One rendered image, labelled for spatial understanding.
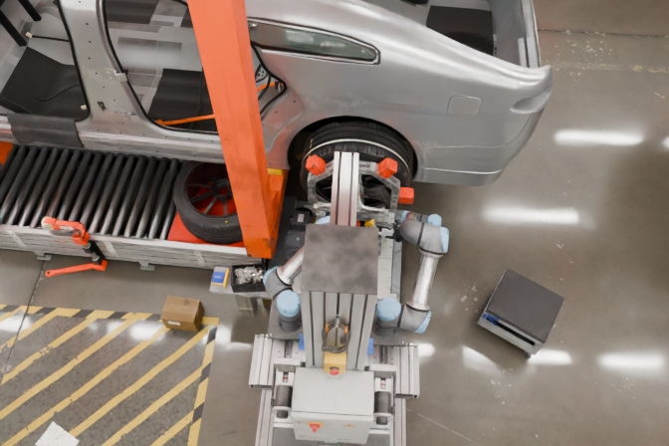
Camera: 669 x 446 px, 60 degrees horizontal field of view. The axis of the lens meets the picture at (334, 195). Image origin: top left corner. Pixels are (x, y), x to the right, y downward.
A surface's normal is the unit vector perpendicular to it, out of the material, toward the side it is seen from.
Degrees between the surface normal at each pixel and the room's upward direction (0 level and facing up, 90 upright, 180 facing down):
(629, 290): 0
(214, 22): 90
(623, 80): 0
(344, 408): 0
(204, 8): 90
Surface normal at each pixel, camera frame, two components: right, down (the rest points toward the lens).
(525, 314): 0.01, -0.55
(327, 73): -0.10, 0.73
